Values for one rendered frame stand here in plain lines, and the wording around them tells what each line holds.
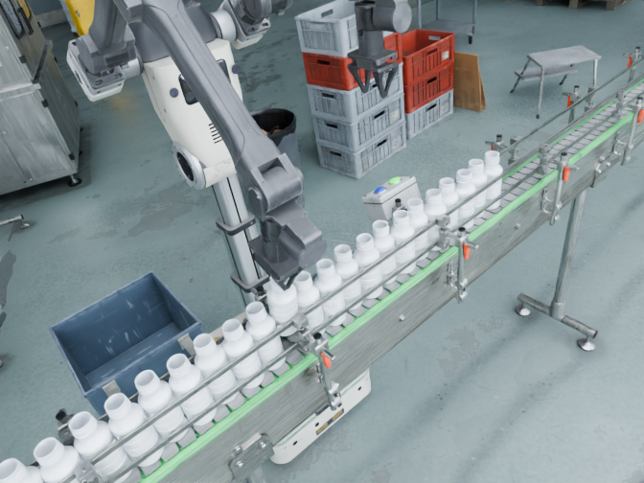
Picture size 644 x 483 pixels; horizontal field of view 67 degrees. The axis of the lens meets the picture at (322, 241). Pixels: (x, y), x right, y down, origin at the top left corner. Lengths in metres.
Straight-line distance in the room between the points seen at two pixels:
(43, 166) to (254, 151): 3.94
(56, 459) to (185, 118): 0.87
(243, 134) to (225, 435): 0.60
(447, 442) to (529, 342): 0.64
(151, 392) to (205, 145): 0.75
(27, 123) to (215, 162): 3.14
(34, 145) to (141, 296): 3.10
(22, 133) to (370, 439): 3.53
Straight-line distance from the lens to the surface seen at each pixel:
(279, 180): 0.75
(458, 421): 2.17
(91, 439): 0.96
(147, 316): 1.64
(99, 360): 1.66
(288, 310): 0.99
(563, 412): 2.26
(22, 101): 4.46
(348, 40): 3.28
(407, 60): 3.88
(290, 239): 0.77
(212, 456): 1.09
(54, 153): 4.58
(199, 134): 1.43
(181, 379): 0.96
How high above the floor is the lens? 1.83
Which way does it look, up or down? 37 degrees down
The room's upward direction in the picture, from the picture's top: 10 degrees counter-clockwise
